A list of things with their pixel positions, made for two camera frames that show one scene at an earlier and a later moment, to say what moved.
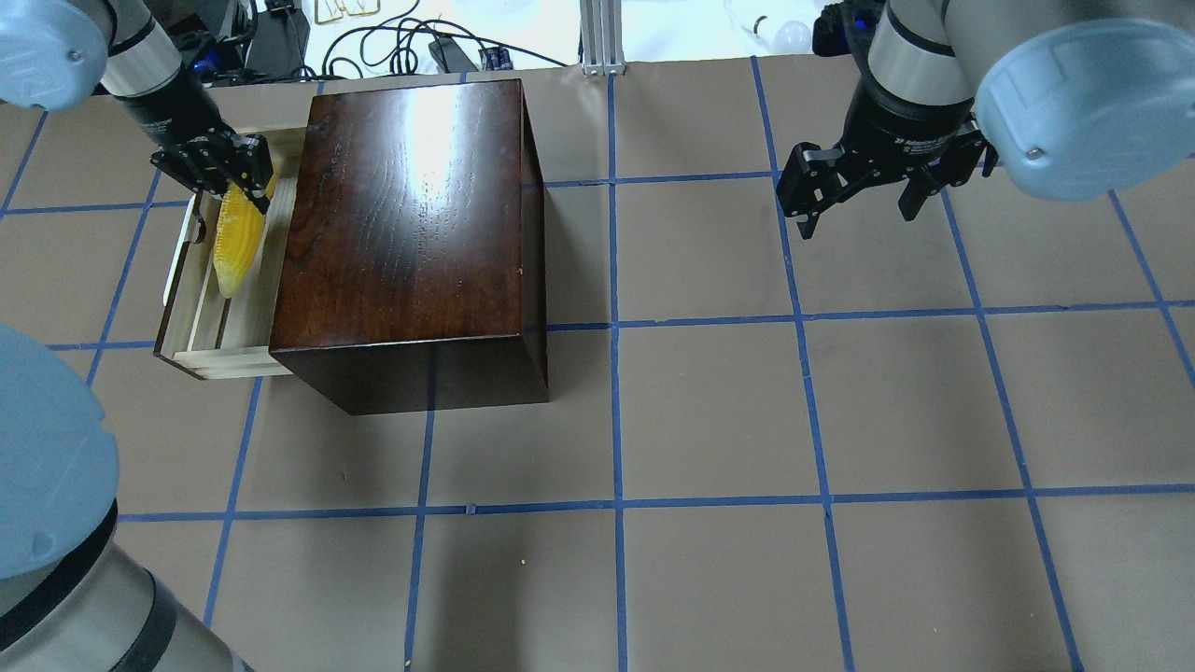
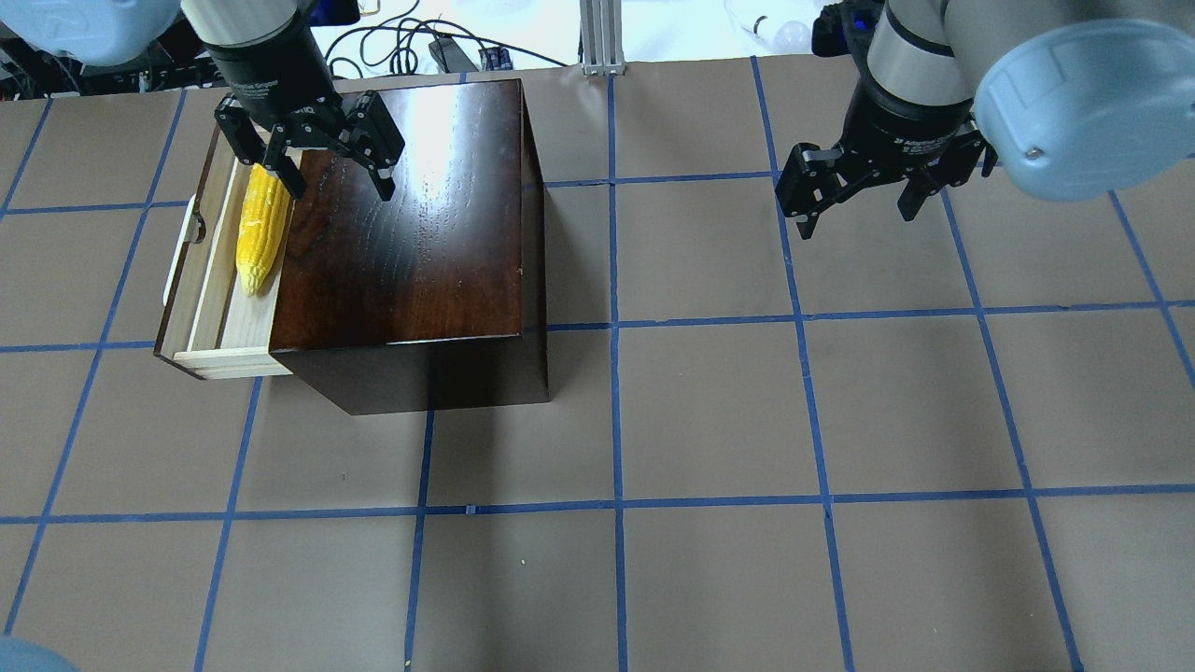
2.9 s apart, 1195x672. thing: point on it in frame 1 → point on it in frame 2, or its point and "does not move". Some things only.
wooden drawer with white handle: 202,330 does not move
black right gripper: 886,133 does not move
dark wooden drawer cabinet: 411,271 does not move
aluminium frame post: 601,47 does not move
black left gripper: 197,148 → 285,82
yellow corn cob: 237,238 → 264,215
